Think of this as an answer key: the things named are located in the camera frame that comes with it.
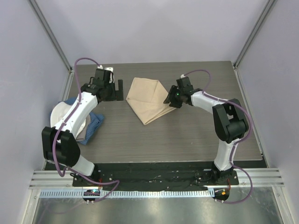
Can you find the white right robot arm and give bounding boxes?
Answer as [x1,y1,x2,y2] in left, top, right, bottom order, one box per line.
[164,77,249,184]

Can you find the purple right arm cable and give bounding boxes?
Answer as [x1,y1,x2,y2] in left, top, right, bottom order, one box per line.
[181,69,254,205]

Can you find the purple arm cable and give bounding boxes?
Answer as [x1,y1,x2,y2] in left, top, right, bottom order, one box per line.
[181,69,254,205]
[52,57,121,203]

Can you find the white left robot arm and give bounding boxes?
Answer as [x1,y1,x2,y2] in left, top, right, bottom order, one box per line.
[42,66,124,186]

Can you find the slotted grey cable duct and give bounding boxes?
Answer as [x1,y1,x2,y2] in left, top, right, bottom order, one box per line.
[39,189,214,199]

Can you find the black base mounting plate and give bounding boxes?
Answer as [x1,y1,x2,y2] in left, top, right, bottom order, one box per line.
[44,160,240,190]

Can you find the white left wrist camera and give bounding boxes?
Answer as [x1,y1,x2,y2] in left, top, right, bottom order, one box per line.
[97,65,114,82]

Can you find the beige cloth napkin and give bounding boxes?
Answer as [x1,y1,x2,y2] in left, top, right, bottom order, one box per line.
[126,77,175,125]

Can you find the blue plaid cloth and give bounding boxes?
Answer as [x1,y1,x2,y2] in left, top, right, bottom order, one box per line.
[63,98,105,145]

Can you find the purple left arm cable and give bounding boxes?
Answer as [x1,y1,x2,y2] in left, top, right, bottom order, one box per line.
[52,57,121,203]

